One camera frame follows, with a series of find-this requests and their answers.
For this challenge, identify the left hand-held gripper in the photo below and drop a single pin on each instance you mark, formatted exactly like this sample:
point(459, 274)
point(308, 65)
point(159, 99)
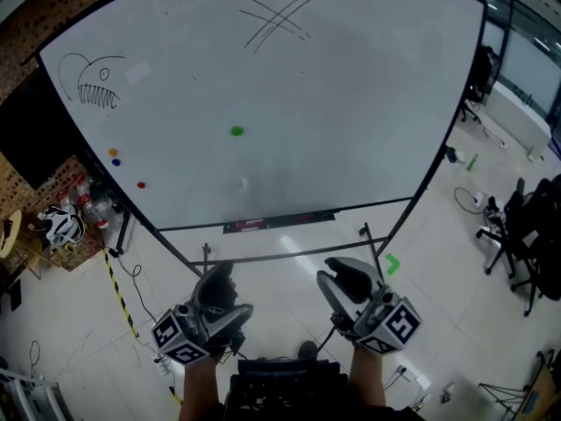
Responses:
point(182, 340)

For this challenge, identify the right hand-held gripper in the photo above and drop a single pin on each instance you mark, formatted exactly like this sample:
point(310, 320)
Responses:
point(390, 323)

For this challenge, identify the green round magnet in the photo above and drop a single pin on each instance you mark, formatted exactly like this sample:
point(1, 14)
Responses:
point(236, 131)

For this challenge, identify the person's left forearm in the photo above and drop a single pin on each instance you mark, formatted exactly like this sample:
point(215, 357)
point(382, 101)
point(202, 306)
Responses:
point(201, 388)

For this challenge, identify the person's right forearm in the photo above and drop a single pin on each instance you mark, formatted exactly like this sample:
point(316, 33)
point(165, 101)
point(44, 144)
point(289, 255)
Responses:
point(367, 375)

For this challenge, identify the black metal whiteboard stand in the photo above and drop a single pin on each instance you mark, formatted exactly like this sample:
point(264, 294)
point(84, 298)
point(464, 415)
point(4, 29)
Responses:
point(372, 244)

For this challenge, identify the person's right grey shoe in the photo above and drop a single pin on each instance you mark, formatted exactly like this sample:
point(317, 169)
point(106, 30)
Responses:
point(307, 350)

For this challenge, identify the small white power strip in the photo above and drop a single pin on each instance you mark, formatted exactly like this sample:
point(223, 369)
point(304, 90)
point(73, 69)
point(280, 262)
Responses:
point(162, 363)

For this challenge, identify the white flat floor socket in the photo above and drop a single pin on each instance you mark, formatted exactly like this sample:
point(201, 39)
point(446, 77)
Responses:
point(416, 377)

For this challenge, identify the person's dark clothing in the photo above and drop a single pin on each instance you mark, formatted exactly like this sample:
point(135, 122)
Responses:
point(289, 393)

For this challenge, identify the pile of clear plastic bottles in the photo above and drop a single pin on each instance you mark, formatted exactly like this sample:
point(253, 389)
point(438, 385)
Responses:
point(96, 209)

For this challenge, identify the blue round magnet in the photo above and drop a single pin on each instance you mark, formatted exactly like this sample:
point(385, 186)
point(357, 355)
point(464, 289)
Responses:
point(115, 162)

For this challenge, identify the black office chair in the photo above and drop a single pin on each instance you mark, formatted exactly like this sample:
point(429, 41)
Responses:
point(545, 235)
point(508, 230)

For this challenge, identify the white black helmet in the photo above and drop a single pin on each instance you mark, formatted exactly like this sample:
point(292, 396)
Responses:
point(61, 226)

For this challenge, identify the green bottle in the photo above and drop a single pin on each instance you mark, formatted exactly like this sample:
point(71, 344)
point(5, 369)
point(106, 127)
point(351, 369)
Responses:
point(472, 162)

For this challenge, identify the black tripod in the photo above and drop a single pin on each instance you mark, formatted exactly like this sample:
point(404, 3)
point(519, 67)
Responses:
point(508, 395)

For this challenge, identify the large white whiteboard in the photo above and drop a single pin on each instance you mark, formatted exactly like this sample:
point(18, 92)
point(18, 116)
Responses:
point(263, 81)

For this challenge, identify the round wooden table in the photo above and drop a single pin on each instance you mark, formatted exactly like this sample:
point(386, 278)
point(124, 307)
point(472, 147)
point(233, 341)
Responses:
point(9, 235)

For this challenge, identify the white counter block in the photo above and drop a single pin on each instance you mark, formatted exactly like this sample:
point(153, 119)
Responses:
point(517, 116)

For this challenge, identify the black wall screen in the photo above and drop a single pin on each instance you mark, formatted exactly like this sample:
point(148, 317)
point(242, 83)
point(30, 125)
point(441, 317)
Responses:
point(35, 134)

